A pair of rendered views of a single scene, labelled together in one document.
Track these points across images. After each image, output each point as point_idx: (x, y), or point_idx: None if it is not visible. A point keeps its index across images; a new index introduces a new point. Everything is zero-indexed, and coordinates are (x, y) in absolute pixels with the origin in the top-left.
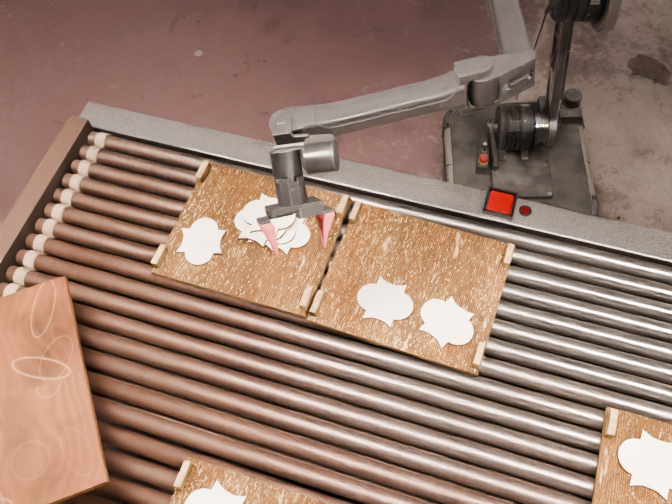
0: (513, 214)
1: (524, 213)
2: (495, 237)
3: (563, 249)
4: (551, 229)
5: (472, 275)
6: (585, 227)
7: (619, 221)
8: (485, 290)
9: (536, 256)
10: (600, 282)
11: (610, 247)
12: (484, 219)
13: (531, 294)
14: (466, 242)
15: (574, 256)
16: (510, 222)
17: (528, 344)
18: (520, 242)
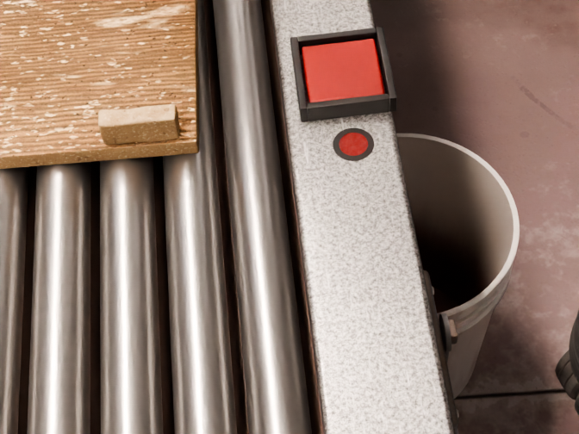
0: (325, 120)
1: (341, 145)
2: (226, 106)
3: (251, 276)
4: (316, 227)
5: (54, 76)
6: (369, 317)
7: (446, 413)
8: (15, 117)
9: (193, 213)
10: (175, 422)
11: (324, 413)
12: (278, 65)
13: (52, 238)
14: (158, 33)
15: (244, 319)
16: (292, 121)
17: None
18: (233, 165)
